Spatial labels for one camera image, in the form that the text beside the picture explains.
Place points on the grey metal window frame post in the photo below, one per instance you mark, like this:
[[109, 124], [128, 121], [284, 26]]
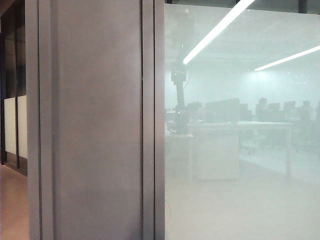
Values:
[[153, 125]]

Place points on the frosted glass pane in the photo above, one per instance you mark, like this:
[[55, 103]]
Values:
[[225, 200]]

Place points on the dark framed glass partition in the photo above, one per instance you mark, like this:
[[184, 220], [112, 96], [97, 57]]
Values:
[[15, 125]]

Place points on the grey metal column panel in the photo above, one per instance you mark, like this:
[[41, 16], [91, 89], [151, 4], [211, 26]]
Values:
[[90, 125]]

